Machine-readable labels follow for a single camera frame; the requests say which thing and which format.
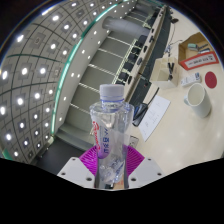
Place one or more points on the row of black office chairs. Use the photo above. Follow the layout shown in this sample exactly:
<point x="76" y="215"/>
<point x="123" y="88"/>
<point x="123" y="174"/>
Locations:
<point x="128" y="65"/>

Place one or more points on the clear plastic water bottle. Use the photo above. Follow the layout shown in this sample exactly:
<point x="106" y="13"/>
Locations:
<point x="111" y="133"/>

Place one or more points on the white ceramic mug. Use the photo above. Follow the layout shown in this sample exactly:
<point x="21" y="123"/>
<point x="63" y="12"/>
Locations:
<point x="200" y="101"/>

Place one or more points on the black desk bag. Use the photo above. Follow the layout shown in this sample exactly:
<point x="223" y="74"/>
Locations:
<point x="140" y="113"/>

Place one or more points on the white printed paper sheet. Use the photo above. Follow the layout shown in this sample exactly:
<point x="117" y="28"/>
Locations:
<point x="153" y="116"/>

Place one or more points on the grey whiteboard eraser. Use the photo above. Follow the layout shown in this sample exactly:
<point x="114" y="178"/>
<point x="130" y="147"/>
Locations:
<point x="192" y="46"/>

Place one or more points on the small open white box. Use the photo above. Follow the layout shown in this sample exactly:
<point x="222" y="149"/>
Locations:
<point x="161" y="75"/>

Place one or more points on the small white pack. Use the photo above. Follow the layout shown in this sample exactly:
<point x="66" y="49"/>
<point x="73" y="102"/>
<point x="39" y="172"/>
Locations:
<point x="190" y="79"/>

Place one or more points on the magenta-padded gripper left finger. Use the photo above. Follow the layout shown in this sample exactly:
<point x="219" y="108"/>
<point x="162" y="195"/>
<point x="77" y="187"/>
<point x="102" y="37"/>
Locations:
<point x="88" y="160"/>

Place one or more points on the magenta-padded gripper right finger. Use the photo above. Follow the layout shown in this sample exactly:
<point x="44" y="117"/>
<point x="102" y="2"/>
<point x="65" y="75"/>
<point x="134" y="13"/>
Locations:
<point x="135" y="160"/>

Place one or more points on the flat round red coaster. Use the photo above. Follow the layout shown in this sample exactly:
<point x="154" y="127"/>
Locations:
<point x="211" y="80"/>

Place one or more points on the brown cardboard box red flap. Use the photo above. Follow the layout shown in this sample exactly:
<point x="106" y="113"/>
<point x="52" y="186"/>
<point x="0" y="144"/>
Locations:
<point x="200" y="60"/>

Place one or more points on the group of round ceiling lights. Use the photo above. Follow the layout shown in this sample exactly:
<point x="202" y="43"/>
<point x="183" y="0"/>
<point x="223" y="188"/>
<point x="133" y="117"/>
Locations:
<point x="24" y="71"/>

